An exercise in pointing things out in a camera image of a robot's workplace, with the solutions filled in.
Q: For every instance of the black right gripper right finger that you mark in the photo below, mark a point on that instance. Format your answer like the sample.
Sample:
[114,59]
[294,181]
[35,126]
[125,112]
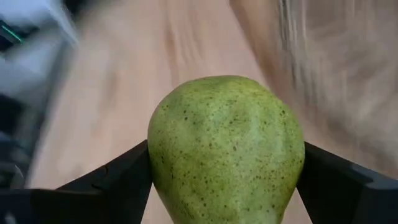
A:
[351,202]

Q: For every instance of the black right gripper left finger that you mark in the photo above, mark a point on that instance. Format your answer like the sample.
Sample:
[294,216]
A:
[77,205]

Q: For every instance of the green speckled pear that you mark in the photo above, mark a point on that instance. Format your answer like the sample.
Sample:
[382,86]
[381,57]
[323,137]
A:
[224,149]

